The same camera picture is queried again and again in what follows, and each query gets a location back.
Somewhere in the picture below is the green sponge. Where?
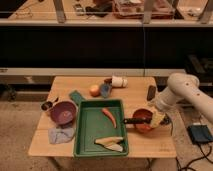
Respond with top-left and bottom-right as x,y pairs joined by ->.
69,90 -> 85,106

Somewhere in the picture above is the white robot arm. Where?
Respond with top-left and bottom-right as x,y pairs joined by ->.
154,73 -> 213,124

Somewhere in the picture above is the black rectangular block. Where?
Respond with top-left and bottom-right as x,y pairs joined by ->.
147,85 -> 156,101

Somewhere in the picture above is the blue small cup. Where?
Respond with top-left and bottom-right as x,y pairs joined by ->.
100,83 -> 112,98

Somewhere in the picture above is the orange fruit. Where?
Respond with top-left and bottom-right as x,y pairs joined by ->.
89,85 -> 100,97

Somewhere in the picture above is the black power box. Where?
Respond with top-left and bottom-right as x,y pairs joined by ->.
187,125 -> 213,144

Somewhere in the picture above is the wooden table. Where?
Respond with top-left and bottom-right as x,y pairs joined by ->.
28,76 -> 177,158

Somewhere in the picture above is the white can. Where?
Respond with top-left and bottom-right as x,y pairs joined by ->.
112,76 -> 128,88

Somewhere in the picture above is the red bowl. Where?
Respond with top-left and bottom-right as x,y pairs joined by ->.
133,109 -> 153,133

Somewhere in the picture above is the green plastic tray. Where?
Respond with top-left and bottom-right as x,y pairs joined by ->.
73,99 -> 129,157

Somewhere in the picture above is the purple bowl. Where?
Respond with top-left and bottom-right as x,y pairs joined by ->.
50,101 -> 77,125

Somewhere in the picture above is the orange carrot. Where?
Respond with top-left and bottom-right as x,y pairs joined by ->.
102,108 -> 117,128

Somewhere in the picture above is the small metal scoop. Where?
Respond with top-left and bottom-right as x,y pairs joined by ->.
41,98 -> 59,111

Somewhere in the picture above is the grey cloth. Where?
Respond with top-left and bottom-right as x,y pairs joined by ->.
48,127 -> 75,144

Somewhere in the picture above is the black handled brush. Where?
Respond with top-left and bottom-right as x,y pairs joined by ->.
123,112 -> 165,128

